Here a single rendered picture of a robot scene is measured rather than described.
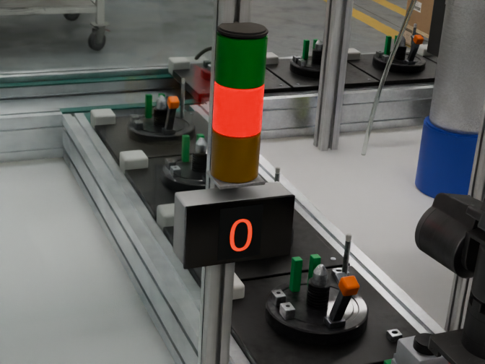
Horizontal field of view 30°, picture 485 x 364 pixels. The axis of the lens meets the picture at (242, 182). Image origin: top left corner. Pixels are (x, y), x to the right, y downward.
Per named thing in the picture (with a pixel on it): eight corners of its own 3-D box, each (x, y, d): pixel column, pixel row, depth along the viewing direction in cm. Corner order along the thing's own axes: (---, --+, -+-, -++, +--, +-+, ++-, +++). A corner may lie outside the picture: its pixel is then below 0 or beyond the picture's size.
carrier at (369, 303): (436, 363, 119) (449, 280, 114) (268, 396, 111) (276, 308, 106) (350, 276, 140) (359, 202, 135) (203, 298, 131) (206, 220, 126)
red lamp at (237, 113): (268, 135, 91) (272, 89, 89) (222, 139, 89) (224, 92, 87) (250, 118, 95) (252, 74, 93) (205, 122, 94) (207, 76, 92)
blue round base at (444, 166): (502, 199, 192) (514, 133, 186) (439, 207, 187) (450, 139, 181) (460, 171, 206) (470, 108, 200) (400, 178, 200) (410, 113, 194)
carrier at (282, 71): (379, 89, 229) (385, 40, 224) (292, 94, 221) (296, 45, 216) (335, 62, 250) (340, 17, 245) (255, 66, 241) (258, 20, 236)
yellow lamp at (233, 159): (265, 180, 93) (268, 136, 91) (219, 185, 91) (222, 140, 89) (247, 162, 97) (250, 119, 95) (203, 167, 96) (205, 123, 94)
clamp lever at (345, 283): (344, 322, 118) (361, 286, 113) (330, 325, 118) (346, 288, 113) (334, 300, 121) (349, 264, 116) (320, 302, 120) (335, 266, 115)
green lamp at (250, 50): (272, 87, 89) (276, 39, 87) (224, 90, 87) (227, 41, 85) (253, 73, 93) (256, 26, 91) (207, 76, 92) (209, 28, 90)
